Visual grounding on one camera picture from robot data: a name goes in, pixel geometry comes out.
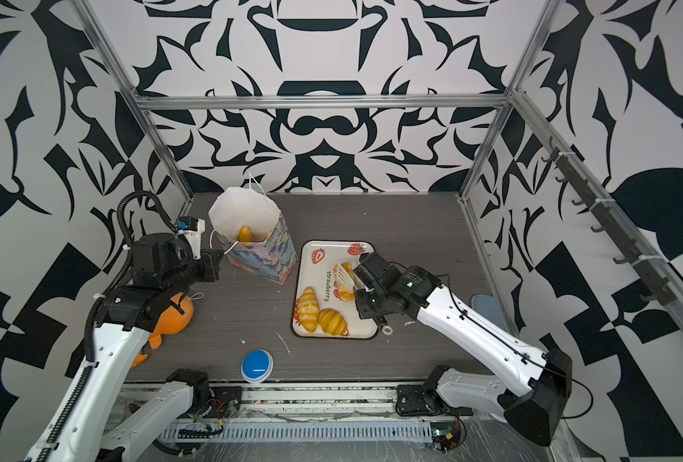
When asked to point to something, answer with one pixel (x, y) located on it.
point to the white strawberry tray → (315, 269)
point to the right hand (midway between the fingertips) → (361, 304)
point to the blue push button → (257, 366)
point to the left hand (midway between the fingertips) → (219, 247)
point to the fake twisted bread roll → (344, 294)
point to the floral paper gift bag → (253, 233)
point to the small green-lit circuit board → (445, 435)
